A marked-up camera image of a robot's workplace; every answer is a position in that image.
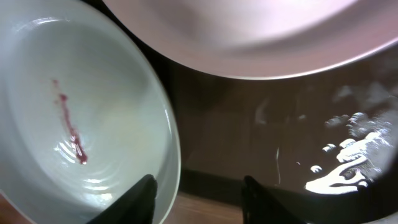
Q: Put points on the large brown tray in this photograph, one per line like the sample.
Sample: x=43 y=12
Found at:
x=324 y=144

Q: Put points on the grey white plate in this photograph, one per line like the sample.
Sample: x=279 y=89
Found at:
x=84 y=116

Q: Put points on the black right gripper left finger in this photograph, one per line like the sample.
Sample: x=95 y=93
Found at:
x=136 y=206

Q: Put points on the pink plate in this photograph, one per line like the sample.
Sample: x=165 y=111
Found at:
x=261 y=39

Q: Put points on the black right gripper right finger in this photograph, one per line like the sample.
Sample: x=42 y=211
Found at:
x=260 y=207

